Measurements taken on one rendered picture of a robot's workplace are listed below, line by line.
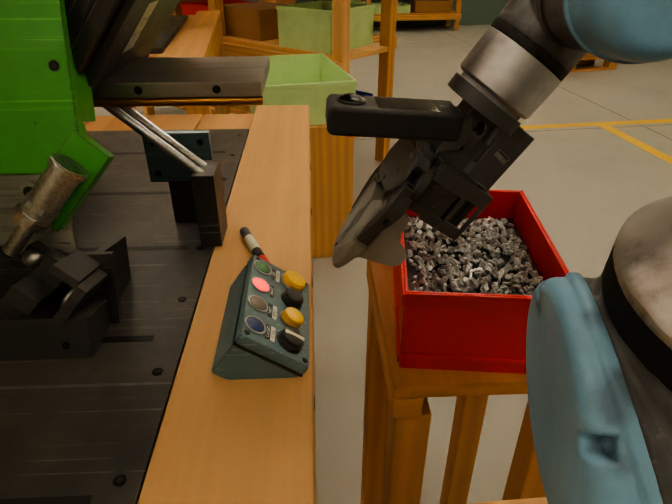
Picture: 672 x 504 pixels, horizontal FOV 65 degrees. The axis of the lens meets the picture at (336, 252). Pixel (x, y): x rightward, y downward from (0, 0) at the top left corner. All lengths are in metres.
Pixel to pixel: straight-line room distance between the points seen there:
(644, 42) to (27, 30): 0.52
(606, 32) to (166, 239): 0.63
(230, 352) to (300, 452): 0.12
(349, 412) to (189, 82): 1.26
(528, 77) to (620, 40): 0.12
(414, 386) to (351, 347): 1.27
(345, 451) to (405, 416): 0.92
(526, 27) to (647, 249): 0.28
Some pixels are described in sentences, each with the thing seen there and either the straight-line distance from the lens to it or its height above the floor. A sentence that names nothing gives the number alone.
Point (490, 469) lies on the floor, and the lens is 1.65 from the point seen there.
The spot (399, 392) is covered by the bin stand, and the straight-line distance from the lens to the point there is 0.69.
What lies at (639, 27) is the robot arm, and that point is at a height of 1.24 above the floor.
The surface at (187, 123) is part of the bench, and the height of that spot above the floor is 0.88.
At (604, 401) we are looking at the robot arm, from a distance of 0.20.
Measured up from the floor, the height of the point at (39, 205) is 1.06.
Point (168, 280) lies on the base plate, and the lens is 0.71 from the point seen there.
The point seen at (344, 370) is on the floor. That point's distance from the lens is 1.86.
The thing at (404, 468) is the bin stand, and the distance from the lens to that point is 0.81.
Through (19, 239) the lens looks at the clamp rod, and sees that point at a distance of 0.62.
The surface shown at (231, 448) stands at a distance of 0.49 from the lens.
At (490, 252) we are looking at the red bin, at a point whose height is 0.88.
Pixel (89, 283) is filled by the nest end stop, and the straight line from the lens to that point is 0.60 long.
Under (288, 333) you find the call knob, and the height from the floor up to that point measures 0.94.
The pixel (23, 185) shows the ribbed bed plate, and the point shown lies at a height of 1.05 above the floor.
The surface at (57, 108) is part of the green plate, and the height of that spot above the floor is 1.13.
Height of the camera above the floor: 1.28
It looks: 31 degrees down
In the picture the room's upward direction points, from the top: straight up
